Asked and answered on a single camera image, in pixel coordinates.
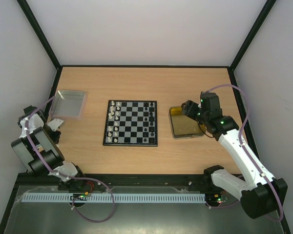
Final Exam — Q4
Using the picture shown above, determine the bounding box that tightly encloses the gold tin box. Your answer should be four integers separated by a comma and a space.
168, 106, 204, 139

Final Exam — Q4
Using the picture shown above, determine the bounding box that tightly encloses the silver tin lid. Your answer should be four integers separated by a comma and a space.
50, 90, 87, 120

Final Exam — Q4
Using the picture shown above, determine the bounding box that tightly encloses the black silver chess board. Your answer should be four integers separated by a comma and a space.
103, 100, 158, 147

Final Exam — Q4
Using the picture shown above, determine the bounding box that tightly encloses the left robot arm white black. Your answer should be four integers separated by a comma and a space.
11, 105, 85, 184

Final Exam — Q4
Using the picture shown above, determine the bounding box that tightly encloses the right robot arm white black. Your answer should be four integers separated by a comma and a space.
181, 93, 288, 219

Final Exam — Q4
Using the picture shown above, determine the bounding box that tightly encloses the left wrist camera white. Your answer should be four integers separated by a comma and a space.
47, 118, 64, 132

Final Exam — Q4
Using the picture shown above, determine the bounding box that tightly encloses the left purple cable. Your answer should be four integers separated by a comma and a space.
25, 95, 117, 223

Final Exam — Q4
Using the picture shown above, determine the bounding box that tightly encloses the purple cable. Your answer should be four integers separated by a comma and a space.
201, 84, 284, 222
25, 95, 117, 223

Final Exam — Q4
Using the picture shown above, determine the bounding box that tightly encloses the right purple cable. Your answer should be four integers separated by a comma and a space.
201, 84, 284, 222

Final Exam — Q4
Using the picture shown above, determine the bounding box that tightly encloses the white slotted cable duct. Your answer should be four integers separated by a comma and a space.
21, 193, 206, 204

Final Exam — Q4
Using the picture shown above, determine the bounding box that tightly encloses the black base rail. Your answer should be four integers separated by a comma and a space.
14, 173, 222, 193

